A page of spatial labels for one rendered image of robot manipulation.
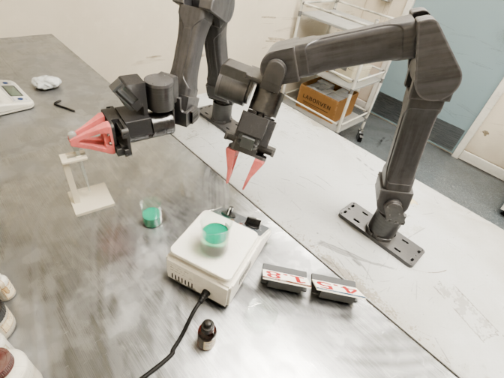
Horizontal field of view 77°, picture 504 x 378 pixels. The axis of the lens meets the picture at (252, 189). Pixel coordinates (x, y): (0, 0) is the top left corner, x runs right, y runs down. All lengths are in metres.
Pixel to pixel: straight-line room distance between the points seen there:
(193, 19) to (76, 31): 1.16
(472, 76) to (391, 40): 2.74
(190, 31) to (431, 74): 0.47
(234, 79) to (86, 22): 1.33
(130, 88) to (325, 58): 0.35
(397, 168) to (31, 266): 0.71
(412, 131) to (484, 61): 2.64
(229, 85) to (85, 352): 0.50
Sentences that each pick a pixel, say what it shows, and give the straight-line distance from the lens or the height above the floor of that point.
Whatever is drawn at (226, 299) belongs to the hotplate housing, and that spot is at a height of 0.94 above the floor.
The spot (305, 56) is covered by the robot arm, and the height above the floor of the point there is 1.27.
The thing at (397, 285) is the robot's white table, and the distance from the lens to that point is 0.75.
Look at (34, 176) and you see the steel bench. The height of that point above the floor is 0.90.
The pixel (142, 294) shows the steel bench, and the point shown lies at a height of 0.90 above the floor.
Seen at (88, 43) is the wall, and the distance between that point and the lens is 1.90.
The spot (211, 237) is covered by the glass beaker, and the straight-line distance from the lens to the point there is 0.50.
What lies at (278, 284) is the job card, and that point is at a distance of 0.62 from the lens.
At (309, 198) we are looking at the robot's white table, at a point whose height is 0.90.
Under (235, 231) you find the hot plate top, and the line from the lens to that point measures 0.59.
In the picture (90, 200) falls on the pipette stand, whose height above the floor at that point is 0.91.
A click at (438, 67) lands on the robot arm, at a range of 0.58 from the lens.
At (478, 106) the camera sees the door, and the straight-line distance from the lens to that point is 3.32.
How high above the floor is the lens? 1.43
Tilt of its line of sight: 41 degrees down
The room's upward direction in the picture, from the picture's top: 10 degrees clockwise
